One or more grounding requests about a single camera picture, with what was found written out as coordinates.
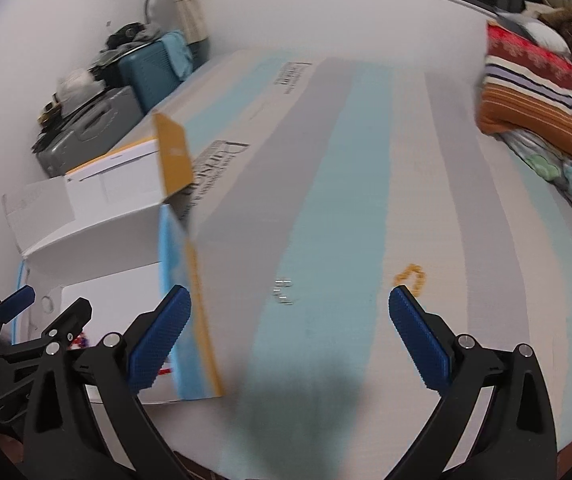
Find white pearl earrings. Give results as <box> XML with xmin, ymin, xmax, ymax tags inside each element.
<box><xmin>273</xmin><ymin>278</ymin><xmax>294</xmax><ymax>306</ymax></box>

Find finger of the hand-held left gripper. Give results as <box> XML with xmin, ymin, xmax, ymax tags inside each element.
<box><xmin>40</xmin><ymin>296</ymin><xmax>93</xmax><ymax>347</ymax></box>
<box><xmin>0</xmin><ymin>284</ymin><xmax>37</xmax><ymax>332</ymax></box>

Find blue and yellow cardboard box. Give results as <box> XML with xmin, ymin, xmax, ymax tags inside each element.
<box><xmin>3</xmin><ymin>112</ymin><xmax>227</xmax><ymax>406</ymax></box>

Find teal suitcase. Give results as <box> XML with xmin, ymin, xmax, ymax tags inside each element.
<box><xmin>116</xmin><ymin>35</ymin><xmax>197</xmax><ymax>113</ymax></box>

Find black bag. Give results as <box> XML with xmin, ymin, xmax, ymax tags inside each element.
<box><xmin>91</xmin><ymin>22</ymin><xmax>167</xmax><ymax>68</ymax></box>

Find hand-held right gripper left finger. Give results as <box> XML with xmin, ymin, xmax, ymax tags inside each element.
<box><xmin>22</xmin><ymin>284</ymin><xmax>193</xmax><ymax>480</ymax></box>

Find yellow bead bracelet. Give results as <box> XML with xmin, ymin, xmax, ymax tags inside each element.
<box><xmin>395</xmin><ymin>264</ymin><xmax>425</xmax><ymax>297</ymax></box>

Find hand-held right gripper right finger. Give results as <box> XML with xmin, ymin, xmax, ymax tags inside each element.
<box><xmin>381</xmin><ymin>285</ymin><xmax>560</xmax><ymax>480</ymax></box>

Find light blue cloth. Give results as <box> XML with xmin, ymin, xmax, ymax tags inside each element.
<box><xmin>163</xmin><ymin>30</ymin><xmax>194</xmax><ymax>78</ymax></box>

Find striped pillow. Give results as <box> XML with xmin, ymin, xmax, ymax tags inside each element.
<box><xmin>476</xmin><ymin>20</ymin><xmax>572</xmax><ymax>168</ymax></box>

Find grey suitcase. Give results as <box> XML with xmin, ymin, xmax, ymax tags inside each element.
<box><xmin>33</xmin><ymin>85</ymin><xmax>144</xmax><ymax>178</ymax></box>

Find white plastic bag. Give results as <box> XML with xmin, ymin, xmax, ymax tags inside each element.
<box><xmin>56</xmin><ymin>70</ymin><xmax>97</xmax><ymax>103</ymax></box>

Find white cloth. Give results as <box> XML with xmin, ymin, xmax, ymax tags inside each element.
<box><xmin>516</xmin><ymin>17</ymin><xmax>571</xmax><ymax>53</ymax></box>

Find floral quilt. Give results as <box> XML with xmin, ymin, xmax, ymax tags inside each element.
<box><xmin>503</xmin><ymin>130</ymin><xmax>572</xmax><ymax>236</ymax></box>

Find striped bedsheet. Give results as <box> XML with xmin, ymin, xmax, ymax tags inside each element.
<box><xmin>153</xmin><ymin>47</ymin><xmax>572</xmax><ymax>476</ymax></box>

